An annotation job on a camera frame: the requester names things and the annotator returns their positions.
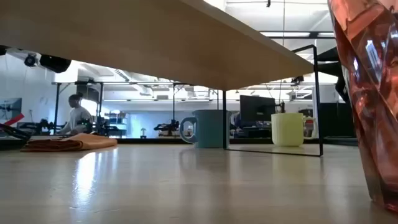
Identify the teal ceramic mug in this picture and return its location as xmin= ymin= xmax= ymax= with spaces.
xmin=179 ymin=109 xmax=233 ymax=149

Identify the pale yellow-green ceramic mug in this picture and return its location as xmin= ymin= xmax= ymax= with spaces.
xmin=271 ymin=113 xmax=318 ymax=147

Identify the pink translucent faceted cup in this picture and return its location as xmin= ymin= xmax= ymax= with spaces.
xmin=327 ymin=0 xmax=398 ymax=213

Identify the light wooden shelf board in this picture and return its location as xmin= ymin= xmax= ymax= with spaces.
xmin=0 ymin=0 xmax=315 ymax=91

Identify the black computer monitor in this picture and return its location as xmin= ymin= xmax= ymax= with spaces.
xmin=239 ymin=95 xmax=277 ymax=123

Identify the person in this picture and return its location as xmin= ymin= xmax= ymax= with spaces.
xmin=57 ymin=94 xmax=94 ymax=136

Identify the folded orange cloth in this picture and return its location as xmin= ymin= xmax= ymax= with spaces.
xmin=20 ymin=133 xmax=118 ymax=152

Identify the black partition panel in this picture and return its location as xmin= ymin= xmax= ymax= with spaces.
xmin=320 ymin=102 xmax=356 ymax=138

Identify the red stick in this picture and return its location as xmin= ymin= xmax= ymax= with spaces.
xmin=4 ymin=113 xmax=25 ymax=127

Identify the black slanted bar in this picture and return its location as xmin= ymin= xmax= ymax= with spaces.
xmin=0 ymin=123 xmax=32 ymax=141

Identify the black metal shelf leg frame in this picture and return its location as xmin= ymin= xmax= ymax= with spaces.
xmin=222 ymin=44 xmax=324 ymax=157

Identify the black metal workstation frame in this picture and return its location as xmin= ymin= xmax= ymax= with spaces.
xmin=51 ymin=80 xmax=105 ymax=135

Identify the black ceiling cable reel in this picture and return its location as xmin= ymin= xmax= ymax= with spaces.
xmin=24 ymin=53 xmax=38 ymax=67

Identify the wall-mounted screen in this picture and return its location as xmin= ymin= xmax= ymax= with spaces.
xmin=0 ymin=98 xmax=22 ymax=121

